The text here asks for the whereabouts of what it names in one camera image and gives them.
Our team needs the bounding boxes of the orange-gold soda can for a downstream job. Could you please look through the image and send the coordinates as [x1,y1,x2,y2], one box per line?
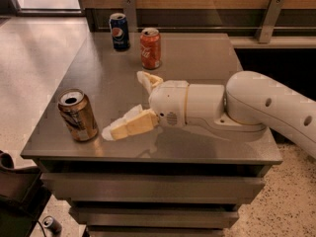
[58,89,98,142]

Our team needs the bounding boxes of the left metal wall bracket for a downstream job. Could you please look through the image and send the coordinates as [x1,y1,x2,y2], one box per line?
[122,0,137,33]

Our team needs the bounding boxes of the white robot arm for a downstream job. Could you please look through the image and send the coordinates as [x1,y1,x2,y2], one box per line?
[102,71,316,157]

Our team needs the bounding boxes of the metal wall bracket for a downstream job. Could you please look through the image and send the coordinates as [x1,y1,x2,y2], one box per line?
[122,0,137,33]
[256,0,285,44]

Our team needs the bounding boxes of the right metal wall bracket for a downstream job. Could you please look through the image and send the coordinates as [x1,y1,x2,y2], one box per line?
[256,0,285,44]

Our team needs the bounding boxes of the blue Pepsi can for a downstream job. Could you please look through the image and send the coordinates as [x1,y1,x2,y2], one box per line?
[109,13,129,50]

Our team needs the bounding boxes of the grey drawer cabinet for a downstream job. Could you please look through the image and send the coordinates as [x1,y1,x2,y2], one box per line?
[22,33,282,237]

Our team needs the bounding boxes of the can on floor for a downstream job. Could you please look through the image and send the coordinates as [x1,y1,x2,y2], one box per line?
[42,216,62,235]

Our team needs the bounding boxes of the red Coca-Cola can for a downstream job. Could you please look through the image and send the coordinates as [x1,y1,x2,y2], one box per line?
[140,28,161,69]

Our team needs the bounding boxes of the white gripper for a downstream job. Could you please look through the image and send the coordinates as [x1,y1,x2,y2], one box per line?
[102,71,224,141]

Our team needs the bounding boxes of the dark chair at left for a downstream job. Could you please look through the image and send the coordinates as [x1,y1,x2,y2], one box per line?
[0,151,51,237]

